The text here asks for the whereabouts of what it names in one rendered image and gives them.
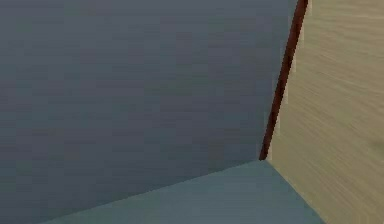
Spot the tan wooden room door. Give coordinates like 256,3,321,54
259,0,384,224

